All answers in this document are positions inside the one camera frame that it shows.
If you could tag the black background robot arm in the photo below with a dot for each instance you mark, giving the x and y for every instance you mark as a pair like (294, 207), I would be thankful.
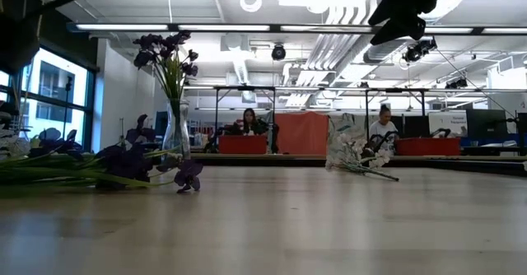
(381, 140)
(440, 132)

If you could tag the overhead light bar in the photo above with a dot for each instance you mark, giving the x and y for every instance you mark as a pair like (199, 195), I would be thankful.
(222, 28)

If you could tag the person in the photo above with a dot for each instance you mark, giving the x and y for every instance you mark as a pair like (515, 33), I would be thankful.
(250, 120)
(383, 129)

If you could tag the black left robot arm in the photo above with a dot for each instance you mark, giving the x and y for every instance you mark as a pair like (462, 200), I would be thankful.
(18, 40)

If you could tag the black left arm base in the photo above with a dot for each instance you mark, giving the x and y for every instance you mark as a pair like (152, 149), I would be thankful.
(5, 118)

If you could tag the orange cloth panel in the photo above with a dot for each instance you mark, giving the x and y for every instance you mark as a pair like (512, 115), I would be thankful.
(302, 133)

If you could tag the white patterned cloth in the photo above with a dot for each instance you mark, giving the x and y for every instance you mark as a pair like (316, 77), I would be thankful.
(339, 122)

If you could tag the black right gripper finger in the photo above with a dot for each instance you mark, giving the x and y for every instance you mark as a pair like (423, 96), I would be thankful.
(413, 29)
(385, 13)

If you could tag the black tripod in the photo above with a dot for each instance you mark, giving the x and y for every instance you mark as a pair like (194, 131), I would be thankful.
(122, 137)

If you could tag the purple flower bunch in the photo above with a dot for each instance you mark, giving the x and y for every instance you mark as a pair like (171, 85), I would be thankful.
(164, 54)

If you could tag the black overhead camera rig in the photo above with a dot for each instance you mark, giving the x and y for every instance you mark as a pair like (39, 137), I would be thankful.
(418, 51)

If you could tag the red plastic bin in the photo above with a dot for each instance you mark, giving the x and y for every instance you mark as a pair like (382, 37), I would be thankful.
(428, 146)
(243, 144)

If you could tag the pale green container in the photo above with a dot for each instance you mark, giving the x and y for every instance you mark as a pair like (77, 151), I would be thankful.
(34, 142)

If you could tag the black metal table frame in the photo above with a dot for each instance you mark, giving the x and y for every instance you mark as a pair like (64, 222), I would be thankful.
(245, 88)
(395, 90)

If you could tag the black computer monitor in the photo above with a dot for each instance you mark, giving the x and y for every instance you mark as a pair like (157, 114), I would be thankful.
(486, 123)

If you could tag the black round ceiling camera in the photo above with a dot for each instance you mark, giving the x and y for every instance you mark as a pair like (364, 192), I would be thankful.
(278, 52)

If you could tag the white printed sign board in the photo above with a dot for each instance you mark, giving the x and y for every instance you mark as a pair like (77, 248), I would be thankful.
(448, 122)

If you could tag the black pole stand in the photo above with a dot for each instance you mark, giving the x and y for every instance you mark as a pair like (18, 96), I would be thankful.
(68, 102)

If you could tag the clear glass vase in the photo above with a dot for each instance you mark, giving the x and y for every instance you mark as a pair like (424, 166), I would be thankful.
(177, 131)

